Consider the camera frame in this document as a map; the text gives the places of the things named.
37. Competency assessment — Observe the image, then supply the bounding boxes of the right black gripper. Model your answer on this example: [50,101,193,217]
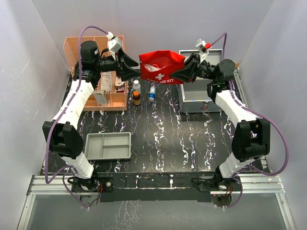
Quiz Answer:
[169,54,218,83]

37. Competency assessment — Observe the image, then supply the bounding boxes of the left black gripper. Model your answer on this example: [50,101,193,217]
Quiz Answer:
[95,49,142,81]

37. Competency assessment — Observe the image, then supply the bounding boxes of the red first aid pouch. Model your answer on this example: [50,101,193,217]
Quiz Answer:
[139,50,185,84]

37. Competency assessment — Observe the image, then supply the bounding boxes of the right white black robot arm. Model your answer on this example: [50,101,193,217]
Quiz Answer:
[171,54,271,190]

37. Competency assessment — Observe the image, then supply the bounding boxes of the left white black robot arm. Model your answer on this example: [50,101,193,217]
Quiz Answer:
[42,37,138,191]

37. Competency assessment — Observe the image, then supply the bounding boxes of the grey metal medicine case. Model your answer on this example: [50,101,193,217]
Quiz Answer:
[178,49,223,113]

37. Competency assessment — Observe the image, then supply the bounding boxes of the white medicine box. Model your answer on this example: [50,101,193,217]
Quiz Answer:
[93,90,108,106]

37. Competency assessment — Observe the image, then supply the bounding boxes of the pink oval blister pack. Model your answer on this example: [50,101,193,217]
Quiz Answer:
[115,76,125,87]

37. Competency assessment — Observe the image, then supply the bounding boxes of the white pill bottle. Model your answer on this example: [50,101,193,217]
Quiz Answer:
[133,80,141,94]

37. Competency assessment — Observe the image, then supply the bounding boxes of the white paper packet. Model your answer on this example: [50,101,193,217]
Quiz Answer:
[100,72,112,92]

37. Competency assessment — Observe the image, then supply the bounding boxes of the orange plastic file organizer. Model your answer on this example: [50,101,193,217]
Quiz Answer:
[63,37,128,111]

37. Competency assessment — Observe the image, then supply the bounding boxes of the small blue label bottle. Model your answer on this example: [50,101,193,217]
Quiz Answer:
[148,86,155,102]

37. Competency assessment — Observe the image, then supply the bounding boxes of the brown syrup bottle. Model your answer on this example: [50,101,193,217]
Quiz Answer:
[132,91,141,106]

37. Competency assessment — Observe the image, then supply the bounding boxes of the grey plastic divided tray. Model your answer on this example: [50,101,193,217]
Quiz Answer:
[84,132,131,161]

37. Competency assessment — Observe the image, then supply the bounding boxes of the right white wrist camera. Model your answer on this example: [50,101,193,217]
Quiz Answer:
[196,39,212,62]

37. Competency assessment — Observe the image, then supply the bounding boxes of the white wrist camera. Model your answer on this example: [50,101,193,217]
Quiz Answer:
[196,39,212,62]
[106,32,122,60]

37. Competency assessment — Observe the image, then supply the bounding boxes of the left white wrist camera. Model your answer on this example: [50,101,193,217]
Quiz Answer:
[106,32,122,60]

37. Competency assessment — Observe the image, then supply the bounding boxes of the aluminium frame rail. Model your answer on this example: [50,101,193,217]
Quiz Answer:
[18,81,296,230]

